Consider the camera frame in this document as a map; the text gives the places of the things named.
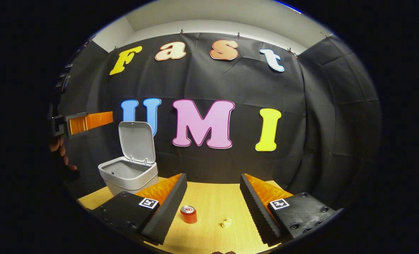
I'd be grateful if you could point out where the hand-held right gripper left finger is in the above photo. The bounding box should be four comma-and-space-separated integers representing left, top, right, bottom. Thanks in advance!
89, 173, 188, 246

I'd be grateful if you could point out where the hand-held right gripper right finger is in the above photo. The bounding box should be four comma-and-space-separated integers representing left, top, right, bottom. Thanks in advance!
240, 174, 339, 247

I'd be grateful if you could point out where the red pop can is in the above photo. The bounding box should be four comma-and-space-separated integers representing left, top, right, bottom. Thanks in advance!
180, 206, 198, 224

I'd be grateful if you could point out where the white desktop garbage bin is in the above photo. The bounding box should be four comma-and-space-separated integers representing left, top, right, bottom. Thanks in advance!
98, 121, 159, 196

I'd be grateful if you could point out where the wooden desktop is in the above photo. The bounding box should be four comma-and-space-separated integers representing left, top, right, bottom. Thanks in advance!
77, 176, 294, 254

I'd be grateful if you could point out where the black backdrop cloth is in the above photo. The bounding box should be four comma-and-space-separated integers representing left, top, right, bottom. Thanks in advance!
50, 32, 381, 208

